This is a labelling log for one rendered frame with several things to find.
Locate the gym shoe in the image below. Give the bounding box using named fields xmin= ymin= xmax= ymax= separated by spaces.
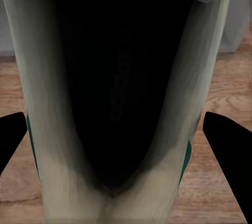
xmin=3 ymin=0 xmax=229 ymax=224

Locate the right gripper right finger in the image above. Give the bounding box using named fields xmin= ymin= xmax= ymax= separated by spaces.
xmin=203 ymin=112 xmax=252 ymax=224

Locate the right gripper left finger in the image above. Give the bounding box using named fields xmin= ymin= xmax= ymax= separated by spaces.
xmin=0 ymin=112 xmax=27 ymax=174

